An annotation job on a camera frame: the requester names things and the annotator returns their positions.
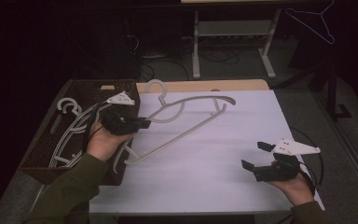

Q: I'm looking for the desk with white legs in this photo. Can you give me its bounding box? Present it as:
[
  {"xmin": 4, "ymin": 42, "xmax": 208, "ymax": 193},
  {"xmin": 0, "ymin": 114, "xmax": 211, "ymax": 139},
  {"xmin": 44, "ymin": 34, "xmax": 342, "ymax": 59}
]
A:
[{"xmin": 180, "ymin": 0, "xmax": 335, "ymax": 80}]

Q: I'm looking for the black metal stand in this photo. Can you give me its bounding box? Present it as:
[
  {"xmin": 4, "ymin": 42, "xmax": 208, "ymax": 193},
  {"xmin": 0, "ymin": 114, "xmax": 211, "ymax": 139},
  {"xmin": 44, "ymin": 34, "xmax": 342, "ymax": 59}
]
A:
[{"xmin": 279, "ymin": 46, "xmax": 354, "ymax": 121}]

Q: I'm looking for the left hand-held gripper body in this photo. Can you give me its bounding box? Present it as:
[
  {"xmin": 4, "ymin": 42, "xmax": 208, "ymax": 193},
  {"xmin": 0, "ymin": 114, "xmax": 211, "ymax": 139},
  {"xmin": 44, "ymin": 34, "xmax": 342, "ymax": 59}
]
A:
[{"xmin": 100, "ymin": 91, "xmax": 138, "ymax": 136}]

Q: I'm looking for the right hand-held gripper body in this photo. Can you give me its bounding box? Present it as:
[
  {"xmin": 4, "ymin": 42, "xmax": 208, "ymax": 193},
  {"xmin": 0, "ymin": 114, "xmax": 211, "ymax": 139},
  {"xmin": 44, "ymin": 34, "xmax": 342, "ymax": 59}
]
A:
[{"xmin": 253, "ymin": 138, "xmax": 322, "ymax": 183}]

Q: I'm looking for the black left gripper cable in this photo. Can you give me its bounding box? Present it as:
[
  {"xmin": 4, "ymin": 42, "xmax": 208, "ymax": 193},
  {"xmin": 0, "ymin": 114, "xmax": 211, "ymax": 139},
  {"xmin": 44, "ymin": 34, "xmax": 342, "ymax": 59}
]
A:
[{"xmin": 83, "ymin": 102, "xmax": 106, "ymax": 153}]

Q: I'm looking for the dark brown woven basket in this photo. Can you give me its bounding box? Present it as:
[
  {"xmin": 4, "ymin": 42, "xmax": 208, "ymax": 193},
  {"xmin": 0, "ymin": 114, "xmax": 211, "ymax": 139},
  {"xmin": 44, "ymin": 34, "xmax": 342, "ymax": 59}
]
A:
[{"xmin": 18, "ymin": 78, "xmax": 142, "ymax": 187}]

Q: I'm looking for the grey plastic clothes hanger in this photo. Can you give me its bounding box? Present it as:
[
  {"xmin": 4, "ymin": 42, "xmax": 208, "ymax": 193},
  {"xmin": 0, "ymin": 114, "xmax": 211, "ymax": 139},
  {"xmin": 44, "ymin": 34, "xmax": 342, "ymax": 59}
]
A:
[
  {"xmin": 113, "ymin": 78, "xmax": 237, "ymax": 175},
  {"xmin": 48, "ymin": 97, "xmax": 111, "ymax": 169},
  {"xmin": 50, "ymin": 104, "xmax": 113, "ymax": 168}
]

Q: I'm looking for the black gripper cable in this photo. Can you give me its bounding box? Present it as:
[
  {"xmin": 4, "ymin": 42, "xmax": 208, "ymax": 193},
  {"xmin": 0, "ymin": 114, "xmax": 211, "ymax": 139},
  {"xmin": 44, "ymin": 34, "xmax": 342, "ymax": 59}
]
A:
[
  {"xmin": 83, "ymin": 102, "xmax": 106, "ymax": 153},
  {"xmin": 288, "ymin": 125, "xmax": 325, "ymax": 196}
]

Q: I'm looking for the person's left hand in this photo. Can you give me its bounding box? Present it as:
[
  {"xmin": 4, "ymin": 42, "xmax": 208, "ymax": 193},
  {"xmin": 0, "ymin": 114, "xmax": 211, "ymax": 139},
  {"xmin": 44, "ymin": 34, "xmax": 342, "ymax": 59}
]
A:
[{"xmin": 86, "ymin": 120, "xmax": 134, "ymax": 162}]

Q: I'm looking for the tangle of black floor cables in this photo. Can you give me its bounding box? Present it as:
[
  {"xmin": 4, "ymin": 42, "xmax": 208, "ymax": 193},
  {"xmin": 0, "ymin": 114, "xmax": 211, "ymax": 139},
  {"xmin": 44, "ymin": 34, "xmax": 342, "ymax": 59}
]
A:
[{"xmin": 199, "ymin": 46, "xmax": 241, "ymax": 67}]

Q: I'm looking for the thin wire clothes hanger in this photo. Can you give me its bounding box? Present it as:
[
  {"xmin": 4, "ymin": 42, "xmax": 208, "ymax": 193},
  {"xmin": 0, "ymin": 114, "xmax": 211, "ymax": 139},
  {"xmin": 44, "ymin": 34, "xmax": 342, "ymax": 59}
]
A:
[{"xmin": 284, "ymin": 0, "xmax": 337, "ymax": 46}]

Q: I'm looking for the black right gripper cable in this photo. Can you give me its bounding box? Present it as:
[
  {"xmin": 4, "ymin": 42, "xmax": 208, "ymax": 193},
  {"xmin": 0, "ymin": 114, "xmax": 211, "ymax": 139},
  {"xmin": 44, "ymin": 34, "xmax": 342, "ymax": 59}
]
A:
[{"xmin": 288, "ymin": 125, "xmax": 325, "ymax": 196}]

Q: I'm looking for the person's right hand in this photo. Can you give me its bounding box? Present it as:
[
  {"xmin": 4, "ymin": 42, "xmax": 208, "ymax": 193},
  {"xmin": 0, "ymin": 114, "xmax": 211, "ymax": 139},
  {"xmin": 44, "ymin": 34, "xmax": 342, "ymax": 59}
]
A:
[{"xmin": 268, "ymin": 160, "xmax": 316, "ymax": 207}]

